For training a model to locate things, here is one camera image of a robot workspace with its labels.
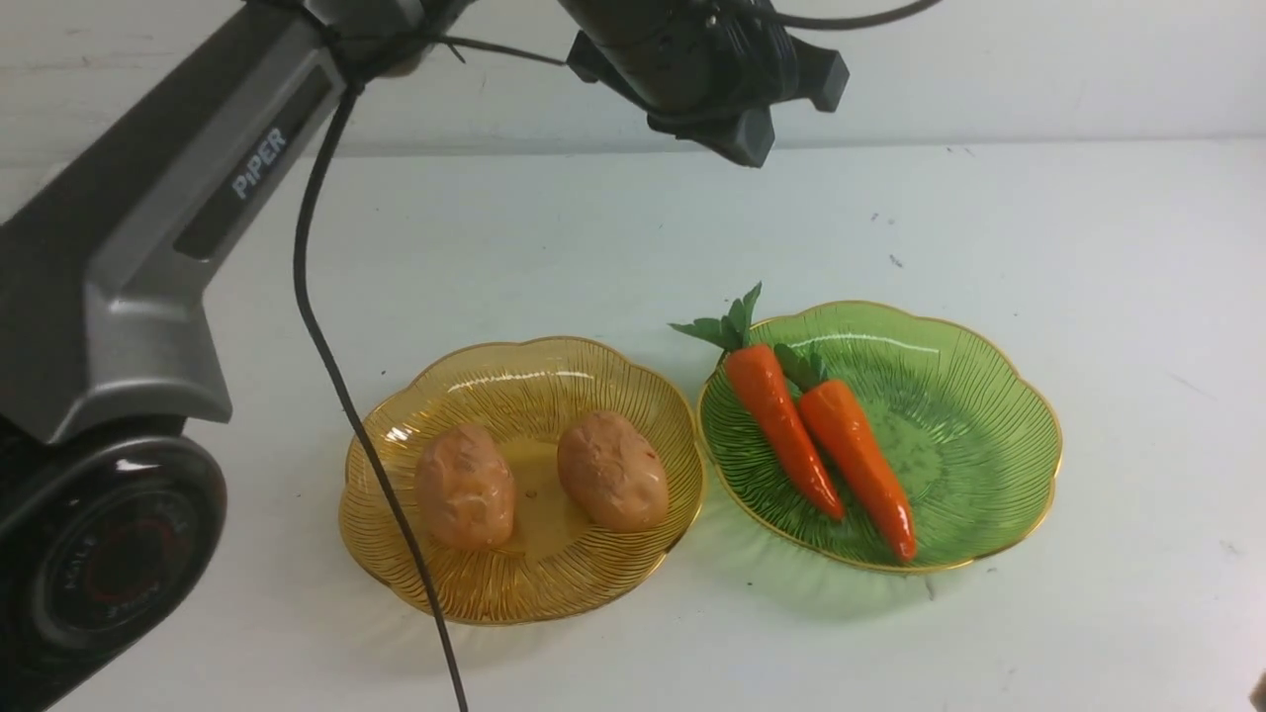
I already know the orange toy carrot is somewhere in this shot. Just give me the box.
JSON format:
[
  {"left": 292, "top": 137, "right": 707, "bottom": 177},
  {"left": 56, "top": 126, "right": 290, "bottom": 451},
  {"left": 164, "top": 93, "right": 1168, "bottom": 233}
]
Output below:
[
  {"left": 774, "top": 343, "right": 918, "bottom": 565},
  {"left": 668, "top": 283, "right": 846, "bottom": 522}
]

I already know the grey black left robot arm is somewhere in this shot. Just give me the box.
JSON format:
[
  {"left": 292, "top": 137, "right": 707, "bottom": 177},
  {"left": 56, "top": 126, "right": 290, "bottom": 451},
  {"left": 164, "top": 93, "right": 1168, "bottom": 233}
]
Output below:
[{"left": 3, "top": 1, "right": 468, "bottom": 711}]

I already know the brown toy potato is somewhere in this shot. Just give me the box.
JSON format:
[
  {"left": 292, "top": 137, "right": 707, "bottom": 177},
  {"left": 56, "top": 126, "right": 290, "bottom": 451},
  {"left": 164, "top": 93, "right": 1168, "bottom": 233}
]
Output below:
[{"left": 557, "top": 410, "right": 670, "bottom": 533}]

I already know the green ribbed plastic plate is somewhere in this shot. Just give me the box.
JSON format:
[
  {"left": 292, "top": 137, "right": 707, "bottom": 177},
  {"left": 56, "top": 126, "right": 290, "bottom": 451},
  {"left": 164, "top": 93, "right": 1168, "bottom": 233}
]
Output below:
[{"left": 695, "top": 302, "right": 1063, "bottom": 576}]

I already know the amber ribbed plastic plate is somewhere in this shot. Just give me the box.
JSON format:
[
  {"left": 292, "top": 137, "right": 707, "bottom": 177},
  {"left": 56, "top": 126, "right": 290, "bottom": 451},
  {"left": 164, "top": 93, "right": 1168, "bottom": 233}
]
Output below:
[{"left": 362, "top": 336, "right": 708, "bottom": 626}]

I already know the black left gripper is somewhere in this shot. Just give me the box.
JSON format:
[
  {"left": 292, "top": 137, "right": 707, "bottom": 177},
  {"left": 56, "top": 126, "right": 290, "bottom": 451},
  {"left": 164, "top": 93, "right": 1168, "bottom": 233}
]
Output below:
[{"left": 561, "top": 1, "right": 851, "bottom": 168}]

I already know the black camera cable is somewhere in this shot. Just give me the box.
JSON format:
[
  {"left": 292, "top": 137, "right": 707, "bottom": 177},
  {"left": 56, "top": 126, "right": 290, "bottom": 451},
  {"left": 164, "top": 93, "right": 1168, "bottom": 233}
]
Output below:
[{"left": 242, "top": 0, "right": 946, "bottom": 712}]

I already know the orange-brown toy potato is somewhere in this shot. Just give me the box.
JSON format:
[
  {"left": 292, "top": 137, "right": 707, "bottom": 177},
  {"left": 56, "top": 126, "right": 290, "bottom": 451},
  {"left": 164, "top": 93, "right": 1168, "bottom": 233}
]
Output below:
[{"left": 414, "top": 423, "right": 518, "bottom": 551}]

